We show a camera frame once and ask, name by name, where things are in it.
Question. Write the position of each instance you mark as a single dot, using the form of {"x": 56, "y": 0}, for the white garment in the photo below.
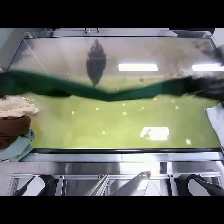
{"x": 216, "y": 123}

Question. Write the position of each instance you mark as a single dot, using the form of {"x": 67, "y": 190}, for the pale teal garment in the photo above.
{"x": 18, "y": 150}

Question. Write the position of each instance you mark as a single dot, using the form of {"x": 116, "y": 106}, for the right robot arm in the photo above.
{"x": 213, "y": 88}

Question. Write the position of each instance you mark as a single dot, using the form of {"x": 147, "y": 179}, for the green T-shirt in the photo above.
{"x": 110, "y": 95}

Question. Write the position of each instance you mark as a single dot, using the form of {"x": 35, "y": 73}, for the brown garment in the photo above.
{"x": 13, "y": 128}

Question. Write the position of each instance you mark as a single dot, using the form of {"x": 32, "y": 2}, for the cream garment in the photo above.
{"x": 15, "y": 106}

